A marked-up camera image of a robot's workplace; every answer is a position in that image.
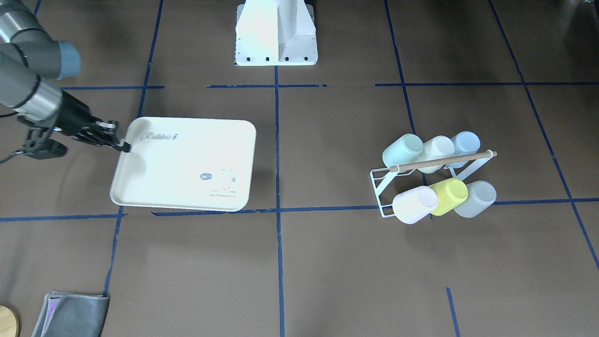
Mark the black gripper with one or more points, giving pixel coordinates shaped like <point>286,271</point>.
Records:
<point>71,115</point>

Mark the cream rabbit tray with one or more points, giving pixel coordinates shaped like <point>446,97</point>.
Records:
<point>186,163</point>

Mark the green cup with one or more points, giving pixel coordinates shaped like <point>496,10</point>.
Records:
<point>405,150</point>

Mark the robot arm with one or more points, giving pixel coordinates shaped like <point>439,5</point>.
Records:
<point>30,62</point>

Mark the pink cup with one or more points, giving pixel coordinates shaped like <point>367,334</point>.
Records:
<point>413,205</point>

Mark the white cup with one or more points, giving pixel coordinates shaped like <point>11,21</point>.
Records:
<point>436,148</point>

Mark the yellow cup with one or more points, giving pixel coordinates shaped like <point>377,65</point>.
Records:
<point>450,193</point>

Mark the blue cup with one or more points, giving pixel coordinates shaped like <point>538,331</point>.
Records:
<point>466,143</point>

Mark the grey cup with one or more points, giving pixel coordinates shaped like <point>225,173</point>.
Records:
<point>481,194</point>

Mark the grey folded cloth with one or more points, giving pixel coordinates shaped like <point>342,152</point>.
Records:
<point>65,314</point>

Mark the wooden mug tree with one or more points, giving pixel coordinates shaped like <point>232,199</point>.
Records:
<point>9,323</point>

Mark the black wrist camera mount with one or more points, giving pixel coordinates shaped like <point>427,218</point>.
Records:
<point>38,143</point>

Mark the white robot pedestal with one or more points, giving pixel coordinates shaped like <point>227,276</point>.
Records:
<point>275,33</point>

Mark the white wire cup rack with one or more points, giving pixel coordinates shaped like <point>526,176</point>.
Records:
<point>382,177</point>

